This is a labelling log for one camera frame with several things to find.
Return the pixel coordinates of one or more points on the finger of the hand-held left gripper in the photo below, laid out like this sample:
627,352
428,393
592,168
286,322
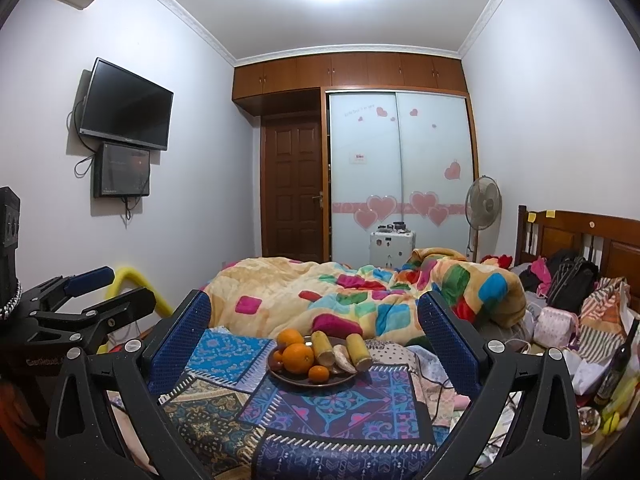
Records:
125,305
90,280

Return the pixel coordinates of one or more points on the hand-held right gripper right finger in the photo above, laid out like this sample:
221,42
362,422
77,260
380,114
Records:
445,345

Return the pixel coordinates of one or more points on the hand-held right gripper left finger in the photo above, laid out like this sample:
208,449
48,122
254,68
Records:
182,342

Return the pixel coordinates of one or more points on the small tangerine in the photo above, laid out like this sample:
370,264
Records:
318,374
275,358

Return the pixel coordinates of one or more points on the large orange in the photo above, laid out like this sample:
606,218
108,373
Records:
298,358
289,336

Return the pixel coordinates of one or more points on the brown round plate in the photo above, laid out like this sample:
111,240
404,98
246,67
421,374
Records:
300,382

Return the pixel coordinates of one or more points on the yellow foam tube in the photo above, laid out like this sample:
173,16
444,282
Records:
125,280

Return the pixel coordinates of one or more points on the white box appliance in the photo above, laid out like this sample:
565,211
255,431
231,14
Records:
392,249

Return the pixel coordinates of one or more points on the pink quilted bag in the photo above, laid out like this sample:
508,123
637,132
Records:
556,326

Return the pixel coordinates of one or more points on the colourful patchwork blanket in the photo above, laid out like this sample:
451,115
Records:
325,290

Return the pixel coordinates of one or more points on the black backpack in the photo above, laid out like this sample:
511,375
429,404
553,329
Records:
572,275

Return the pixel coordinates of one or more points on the blue patterned bedspread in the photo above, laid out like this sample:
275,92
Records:
320,425

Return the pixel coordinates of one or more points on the standing electric fan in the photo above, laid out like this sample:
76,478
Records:
483,201

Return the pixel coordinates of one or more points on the small bowl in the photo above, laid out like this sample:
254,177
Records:
588,417

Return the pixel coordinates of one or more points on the striped bag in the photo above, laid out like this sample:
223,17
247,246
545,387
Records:
605,310

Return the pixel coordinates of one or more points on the dark wine bottle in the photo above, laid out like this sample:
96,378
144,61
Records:
617,365

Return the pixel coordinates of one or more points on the yellow bananas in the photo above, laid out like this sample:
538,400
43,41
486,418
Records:
617,405

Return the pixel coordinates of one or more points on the brown wooden door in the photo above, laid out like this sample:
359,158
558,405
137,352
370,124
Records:
295,190

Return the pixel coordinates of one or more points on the frosted sliding wardrobe with hearts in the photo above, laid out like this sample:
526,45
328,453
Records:
400,160

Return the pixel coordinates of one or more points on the brown wooden headboard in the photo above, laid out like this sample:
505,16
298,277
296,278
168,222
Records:
615,240

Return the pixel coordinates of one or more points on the brown overhead cabinets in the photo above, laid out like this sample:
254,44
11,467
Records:
350,77

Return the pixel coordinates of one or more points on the small wall-mounted monitor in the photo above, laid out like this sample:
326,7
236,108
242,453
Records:
121,170

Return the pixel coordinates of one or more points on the wall-mounted black television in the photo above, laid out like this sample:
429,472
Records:
125,105

